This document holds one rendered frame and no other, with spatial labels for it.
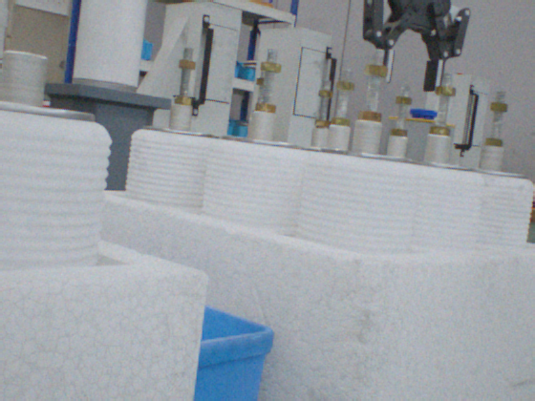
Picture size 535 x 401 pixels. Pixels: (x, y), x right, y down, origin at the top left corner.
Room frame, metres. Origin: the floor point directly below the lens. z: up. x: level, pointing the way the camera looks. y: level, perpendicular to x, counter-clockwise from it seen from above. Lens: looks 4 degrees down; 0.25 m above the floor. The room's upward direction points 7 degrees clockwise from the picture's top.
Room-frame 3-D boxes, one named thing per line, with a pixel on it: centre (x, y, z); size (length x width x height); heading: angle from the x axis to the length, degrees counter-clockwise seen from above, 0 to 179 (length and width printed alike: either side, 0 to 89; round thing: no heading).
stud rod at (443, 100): (0.70, -0.15, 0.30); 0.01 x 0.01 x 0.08; 89
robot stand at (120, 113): (1.07, 0.26, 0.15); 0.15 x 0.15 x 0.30; 40
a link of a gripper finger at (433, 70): (0.88, -0.17, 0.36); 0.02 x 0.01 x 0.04; 26
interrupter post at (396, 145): (0.86, -0.14, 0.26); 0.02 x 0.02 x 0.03
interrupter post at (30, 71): (0.38, 0.13, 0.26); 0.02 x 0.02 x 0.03
